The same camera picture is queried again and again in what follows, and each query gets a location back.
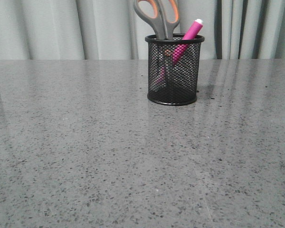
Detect grey curtain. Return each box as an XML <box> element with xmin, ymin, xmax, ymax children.
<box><xmin>0</xmin><ymin>0</ymin><xmax>285</xmax><ymax>60</ymax></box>

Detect pink highlighter pen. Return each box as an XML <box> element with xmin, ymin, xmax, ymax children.
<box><xmin>156</xmin><ymin>19</ymin><xmax>203</xmax><ymax>84</ymax></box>

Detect grey orange scissors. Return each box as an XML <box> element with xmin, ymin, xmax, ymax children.
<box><xmin>133</xmin><ymin>0</ymin><xmax>181</xmax><ymax>88</ymax></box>

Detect black mesh pen holder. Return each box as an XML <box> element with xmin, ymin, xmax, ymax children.
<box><xmin>145</xmin><ymin>34</ymin><xmax>205</xmax><ymax>106</ymax></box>

